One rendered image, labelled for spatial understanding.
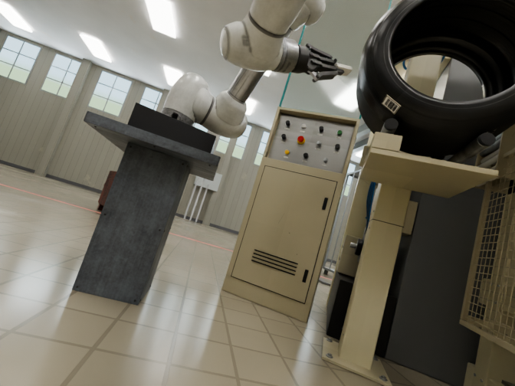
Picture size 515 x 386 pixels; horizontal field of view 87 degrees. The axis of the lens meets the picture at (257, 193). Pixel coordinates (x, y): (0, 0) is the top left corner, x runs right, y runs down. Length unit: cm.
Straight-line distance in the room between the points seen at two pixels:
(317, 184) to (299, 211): 21
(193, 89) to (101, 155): 1107
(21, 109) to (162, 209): 1280
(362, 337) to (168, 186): 103
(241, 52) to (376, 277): 103
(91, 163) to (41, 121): 238
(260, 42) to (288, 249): 122
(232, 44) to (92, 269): 96
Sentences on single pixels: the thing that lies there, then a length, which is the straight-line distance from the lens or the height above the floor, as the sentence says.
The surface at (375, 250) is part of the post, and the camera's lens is 132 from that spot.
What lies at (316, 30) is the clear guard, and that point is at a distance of 230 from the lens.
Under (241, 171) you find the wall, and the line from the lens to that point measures 1168.
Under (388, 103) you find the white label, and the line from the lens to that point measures 107.
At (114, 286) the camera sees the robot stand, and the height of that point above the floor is 5.
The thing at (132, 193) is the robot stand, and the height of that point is 41.
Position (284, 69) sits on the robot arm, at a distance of 83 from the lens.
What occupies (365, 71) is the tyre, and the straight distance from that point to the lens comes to 115.
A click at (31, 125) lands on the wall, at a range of 1352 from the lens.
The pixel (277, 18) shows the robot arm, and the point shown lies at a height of 88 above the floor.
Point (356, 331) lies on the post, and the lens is 135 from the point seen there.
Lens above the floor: 42
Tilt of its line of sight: 7 degrees up
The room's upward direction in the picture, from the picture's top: 17 degrees clockwise
